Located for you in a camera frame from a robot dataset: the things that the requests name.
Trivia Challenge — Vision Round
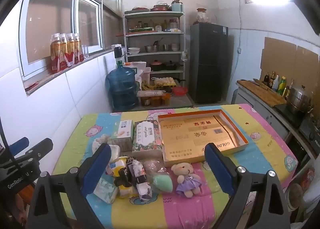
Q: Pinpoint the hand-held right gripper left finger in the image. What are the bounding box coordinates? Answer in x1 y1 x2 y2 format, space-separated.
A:
26 143 112 229

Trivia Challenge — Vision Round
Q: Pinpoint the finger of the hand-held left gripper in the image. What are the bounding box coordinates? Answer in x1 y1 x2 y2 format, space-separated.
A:
9 137 29 156
14 138 53 170

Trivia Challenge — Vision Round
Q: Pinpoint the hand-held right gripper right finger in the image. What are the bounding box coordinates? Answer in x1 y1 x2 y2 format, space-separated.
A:
204 143 292 229

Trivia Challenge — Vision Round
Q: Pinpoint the white lace scrunchie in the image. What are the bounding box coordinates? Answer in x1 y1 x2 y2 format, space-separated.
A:
92 137 112 156

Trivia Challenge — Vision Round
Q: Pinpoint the yellow white bottle toy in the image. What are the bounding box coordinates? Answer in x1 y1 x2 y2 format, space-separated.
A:
107 155 140 199

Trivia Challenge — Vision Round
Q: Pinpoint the teddy bear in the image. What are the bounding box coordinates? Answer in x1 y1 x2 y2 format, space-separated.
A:
171 163 203 198

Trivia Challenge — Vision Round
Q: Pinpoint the orange-rimmed gold cardboard box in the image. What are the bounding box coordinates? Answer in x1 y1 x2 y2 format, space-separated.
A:
157 109 250 168

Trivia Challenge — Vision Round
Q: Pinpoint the pink puff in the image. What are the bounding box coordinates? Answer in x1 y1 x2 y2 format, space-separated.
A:
144 159 167 177

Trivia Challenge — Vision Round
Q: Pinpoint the green sponge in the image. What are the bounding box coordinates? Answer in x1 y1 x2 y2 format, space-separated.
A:
151 173 173 194

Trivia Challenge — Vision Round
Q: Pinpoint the green white tissue box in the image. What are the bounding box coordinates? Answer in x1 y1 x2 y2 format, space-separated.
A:
110 120 134 151

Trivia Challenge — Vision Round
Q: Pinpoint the colourful cartoon tablecloth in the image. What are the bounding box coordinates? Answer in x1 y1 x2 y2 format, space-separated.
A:
51 104 299 229

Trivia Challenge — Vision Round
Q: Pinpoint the floral tissue pack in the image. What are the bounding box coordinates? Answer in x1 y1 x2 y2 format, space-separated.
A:
132 120 164 158

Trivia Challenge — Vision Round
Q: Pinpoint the grey kitchen counter cabinet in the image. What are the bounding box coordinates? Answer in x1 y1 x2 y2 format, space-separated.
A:
231 82 320 160

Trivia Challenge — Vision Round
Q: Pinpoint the grey low table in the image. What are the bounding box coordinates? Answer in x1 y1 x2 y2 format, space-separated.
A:
110 79 194 110

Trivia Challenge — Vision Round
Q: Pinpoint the blue water jug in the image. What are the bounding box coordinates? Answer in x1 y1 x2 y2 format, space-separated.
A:
105 65 139 111

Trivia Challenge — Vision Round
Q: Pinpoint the black induction cooker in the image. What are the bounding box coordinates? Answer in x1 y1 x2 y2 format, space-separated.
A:
275 103 307 128

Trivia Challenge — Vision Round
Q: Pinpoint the wooden cutting board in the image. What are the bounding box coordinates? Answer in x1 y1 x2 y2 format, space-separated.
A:
237 80 287 108

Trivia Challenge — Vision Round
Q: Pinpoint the clear noodle container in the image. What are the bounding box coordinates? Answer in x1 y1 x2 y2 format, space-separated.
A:
137 90 165 98

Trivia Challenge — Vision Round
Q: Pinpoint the cooking oil bottle red label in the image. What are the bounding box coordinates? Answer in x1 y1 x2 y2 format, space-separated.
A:
50 34 62 74
59 33 69 70
66 33 77 66
72 33 84 63

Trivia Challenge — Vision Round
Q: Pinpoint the bunch of bananas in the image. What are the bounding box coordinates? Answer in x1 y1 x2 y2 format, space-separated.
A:
141 80 155 91

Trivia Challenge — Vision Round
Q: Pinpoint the tray of eggs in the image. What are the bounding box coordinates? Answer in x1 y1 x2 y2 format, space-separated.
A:
154 77 175 88

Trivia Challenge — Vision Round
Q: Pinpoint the green yellow bottle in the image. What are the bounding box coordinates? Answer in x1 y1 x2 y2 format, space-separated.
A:
277 76 287 96

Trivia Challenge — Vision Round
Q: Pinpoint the pink white sack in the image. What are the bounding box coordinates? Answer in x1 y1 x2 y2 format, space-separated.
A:
140 67 151 87

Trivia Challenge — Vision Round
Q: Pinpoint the steel steamer pot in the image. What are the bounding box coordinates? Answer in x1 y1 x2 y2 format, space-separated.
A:
286 85 313 116

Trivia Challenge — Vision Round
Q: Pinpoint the dark grey fridge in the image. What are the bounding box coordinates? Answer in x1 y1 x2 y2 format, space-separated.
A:
189 23 228 104

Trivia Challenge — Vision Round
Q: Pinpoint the white flour sack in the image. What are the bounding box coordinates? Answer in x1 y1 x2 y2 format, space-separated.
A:
124 62 147 82

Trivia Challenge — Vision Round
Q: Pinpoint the black water pump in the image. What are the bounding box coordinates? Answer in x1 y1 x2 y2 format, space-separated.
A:
114 46 125 66

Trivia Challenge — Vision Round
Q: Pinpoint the black pot with red lid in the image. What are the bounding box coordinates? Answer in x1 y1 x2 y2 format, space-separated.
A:
150 60 164 71

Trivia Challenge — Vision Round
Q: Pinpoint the sliding aluminium window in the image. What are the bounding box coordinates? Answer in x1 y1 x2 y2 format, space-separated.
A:
19 0 104 77

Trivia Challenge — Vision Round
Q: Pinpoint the white metal shelf rack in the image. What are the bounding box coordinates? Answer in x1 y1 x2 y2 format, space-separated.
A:
123 11 186 87

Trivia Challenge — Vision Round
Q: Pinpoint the glass jar with red lid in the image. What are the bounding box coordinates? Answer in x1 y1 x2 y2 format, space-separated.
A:
192 8 212 25

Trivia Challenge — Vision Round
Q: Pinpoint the row of jars and bottles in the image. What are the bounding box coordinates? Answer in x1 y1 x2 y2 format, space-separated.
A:
130 19 180 32

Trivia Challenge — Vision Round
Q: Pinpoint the teal canister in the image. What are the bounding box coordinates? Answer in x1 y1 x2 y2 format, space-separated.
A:
171 0 184 12

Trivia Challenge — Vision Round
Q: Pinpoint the cardboard wall sheet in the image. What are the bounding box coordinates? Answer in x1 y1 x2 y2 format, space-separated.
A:
260 37 298 77
295 46 320 85

